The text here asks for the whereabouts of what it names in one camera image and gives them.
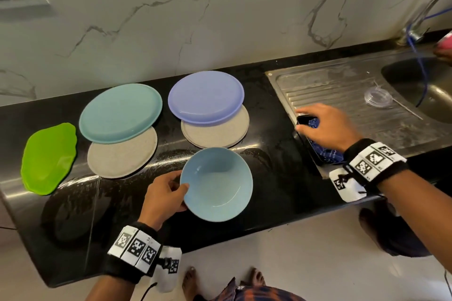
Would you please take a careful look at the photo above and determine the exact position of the person's left hand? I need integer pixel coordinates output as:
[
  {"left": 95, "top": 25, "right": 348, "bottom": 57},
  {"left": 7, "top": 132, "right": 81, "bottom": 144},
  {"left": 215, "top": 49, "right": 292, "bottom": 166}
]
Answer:
[{"left": 137, "top": 170, "right": 190, "bottom": 232}]

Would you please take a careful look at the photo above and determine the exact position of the person's right hand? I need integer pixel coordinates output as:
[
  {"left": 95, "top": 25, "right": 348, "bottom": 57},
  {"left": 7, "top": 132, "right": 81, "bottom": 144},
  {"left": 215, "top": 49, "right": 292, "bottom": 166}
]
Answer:
[{"left": 294, "top": 103, "right": 364, "bottom": 153}]

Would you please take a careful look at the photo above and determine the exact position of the blue striped cloth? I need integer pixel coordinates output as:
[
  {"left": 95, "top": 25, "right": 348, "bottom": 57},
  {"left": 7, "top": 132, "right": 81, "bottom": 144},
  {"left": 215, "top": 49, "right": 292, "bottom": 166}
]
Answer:
[{"left": 297, "top": 115, "right": 347, "bottom": 166}]

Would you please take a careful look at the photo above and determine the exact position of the speckled white plate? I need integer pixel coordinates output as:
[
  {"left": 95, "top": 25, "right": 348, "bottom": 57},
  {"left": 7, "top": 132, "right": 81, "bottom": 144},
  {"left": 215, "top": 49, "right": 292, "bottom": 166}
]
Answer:
[
  {"left": 181, "top": 104, "right": 251, "bottom": 150},
  {"left": 87, "top": 126, "right": 159, "bottom": 180}
]

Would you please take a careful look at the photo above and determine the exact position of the light blue bowl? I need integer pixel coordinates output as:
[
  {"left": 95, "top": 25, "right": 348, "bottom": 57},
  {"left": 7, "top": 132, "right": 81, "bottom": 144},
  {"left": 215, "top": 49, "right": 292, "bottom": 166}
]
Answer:
[{"left": 179, "top": 146, "right": 254, "bottom": 223}]

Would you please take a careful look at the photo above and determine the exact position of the teal plate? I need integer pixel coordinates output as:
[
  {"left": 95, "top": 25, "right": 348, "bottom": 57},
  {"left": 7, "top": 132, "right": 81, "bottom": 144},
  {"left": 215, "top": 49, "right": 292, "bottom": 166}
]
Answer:
[{"left": 78, "top": 83, "right": 163, "bottom": 145}]

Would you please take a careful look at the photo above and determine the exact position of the lavender plate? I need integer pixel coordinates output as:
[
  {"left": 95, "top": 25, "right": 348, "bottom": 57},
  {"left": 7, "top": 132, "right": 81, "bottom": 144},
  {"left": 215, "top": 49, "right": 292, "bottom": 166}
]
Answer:
[{"left": 167, "top": 70, "right": 245, "bottom": 127}]

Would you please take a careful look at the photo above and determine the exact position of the green plate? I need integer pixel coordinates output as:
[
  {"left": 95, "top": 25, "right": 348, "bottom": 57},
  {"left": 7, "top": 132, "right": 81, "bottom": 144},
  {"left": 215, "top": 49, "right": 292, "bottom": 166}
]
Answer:
[{"left": 20, "top": 122, "right": 79, "bottom": 196}]

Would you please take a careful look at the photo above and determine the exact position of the person's right forearm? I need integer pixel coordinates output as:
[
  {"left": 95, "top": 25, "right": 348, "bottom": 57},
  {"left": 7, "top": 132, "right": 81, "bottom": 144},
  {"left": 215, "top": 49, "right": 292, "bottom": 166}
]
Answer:
[{"left": 378, "top": 170, "right": 452, "bottom": 273}]

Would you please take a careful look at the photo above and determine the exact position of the person's left forearm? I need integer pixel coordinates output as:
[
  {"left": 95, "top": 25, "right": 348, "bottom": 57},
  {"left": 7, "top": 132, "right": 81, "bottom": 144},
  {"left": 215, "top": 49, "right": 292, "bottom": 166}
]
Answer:
[{"left": 85, "top": 272, "right": 137, "bottom": 301}]

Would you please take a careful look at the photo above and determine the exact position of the person's left foot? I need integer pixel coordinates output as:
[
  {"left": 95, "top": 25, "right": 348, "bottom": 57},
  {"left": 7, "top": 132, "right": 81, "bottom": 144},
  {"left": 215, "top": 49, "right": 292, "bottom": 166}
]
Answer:
[{"left": 181, "top": 267, "right": 200, "bottom": 301}]

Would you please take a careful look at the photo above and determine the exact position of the person's right foot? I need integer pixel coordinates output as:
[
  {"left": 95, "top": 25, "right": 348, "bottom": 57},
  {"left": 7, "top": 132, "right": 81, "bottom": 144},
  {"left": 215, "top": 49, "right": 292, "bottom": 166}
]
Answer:
[{"left": 247, "top": 267, "right": 268, "bottom": 287}]

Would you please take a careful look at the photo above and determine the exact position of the black plastic tray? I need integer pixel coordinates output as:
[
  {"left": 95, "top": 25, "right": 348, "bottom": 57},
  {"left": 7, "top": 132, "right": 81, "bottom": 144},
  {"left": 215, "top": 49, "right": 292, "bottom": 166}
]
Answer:
[{"left": 293, "top": 124, "right": 347, "bottom": 170}]

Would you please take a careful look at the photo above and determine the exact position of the steel sink drainboard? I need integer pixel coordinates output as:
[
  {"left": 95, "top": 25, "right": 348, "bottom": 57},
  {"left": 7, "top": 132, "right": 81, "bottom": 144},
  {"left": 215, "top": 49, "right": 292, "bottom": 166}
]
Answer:
[{"left": 266, "top": 35, "right": 452, "bottom": 171}]

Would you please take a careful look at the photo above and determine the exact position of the left wrist marker band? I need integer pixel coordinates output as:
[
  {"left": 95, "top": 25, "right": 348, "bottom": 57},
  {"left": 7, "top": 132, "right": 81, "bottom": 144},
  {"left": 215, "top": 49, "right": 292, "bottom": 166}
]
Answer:
[{"left": 101, "top": 222, "right": 163, "bottom": 284}]

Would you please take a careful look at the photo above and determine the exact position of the clear plastic lid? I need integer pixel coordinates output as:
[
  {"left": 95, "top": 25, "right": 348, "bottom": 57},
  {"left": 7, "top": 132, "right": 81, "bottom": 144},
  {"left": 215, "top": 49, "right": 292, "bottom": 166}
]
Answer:
[{"left": 363, "top": 86, "right": 394, "bottom": 109}]

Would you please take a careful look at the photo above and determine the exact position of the thin grey stick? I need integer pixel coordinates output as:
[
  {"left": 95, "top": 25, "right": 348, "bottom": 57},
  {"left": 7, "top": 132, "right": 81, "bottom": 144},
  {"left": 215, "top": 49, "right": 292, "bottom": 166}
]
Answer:
[{"left": 373, "top": 80, "right": 425, "bottom": 121}]

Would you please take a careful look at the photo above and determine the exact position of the blue orange plaid shirt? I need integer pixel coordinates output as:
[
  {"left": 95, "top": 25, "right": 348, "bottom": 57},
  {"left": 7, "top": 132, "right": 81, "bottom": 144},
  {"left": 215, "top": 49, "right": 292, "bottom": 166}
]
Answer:
[{"left": 212, "top": 277, "right": 306, "bottom": 301}]

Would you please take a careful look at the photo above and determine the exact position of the steel faucet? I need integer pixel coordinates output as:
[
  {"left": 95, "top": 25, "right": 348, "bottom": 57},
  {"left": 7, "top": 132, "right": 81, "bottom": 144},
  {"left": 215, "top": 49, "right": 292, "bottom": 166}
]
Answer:
[{"left": 395, "top": 0, "right": 452, "bottom": 48}]

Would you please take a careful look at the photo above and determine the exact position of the red bear cup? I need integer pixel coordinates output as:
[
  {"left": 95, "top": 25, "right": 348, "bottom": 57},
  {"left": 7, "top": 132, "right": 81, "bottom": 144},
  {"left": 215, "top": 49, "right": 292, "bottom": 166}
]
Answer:
[{"left": 432, "top": 29, "right": 452, "bottom": 65}]

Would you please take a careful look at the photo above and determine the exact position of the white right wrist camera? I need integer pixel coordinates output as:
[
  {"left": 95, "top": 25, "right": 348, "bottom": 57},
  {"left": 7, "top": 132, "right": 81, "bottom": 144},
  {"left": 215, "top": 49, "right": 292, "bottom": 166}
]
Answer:
[{"left": 328, "top": 166, "right": 368, "bottom": 204}]

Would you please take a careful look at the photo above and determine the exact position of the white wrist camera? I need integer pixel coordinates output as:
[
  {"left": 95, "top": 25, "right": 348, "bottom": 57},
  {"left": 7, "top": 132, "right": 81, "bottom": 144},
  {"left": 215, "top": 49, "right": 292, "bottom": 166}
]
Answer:
[
  {"left": 328, "top": 166, "right": 368, "bottom": 204},
  {"left": 154, "top": 244, "right": 183, "bottom": 293}
]

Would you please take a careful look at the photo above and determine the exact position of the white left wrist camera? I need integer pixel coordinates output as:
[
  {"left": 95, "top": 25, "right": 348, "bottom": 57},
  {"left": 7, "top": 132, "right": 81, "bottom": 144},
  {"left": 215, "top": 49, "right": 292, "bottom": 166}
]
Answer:
[{"left": 154, "top": 244, "right": 183, "bottom": 293}]

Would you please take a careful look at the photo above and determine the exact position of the blue hose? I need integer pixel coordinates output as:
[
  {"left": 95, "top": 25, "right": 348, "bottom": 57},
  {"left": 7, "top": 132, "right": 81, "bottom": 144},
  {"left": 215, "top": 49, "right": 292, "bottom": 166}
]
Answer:
[{"left": 406, "top": 7, "right": 452, "bottom": 108}]

